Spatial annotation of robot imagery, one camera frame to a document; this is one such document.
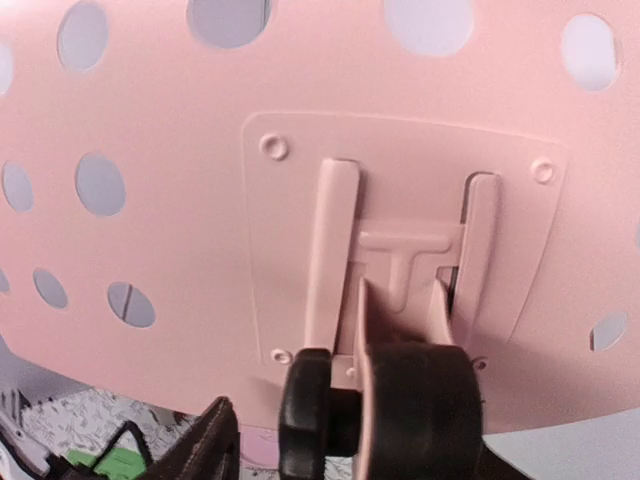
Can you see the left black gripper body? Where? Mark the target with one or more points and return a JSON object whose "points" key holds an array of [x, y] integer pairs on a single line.
{"points": [[23, 457]]}

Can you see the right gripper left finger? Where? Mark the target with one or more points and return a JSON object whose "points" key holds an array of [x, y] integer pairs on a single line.
{"points": [[209, 449]]}

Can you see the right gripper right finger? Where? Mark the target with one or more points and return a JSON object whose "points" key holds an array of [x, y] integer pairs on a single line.
{"points": [[494, 467]]}

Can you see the green sheet music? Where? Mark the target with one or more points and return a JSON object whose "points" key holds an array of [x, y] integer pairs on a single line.
{"points": [[120, 464]]}

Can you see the pink music stand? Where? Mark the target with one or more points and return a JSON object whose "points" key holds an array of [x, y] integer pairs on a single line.
{"points": [[378, 229]]}

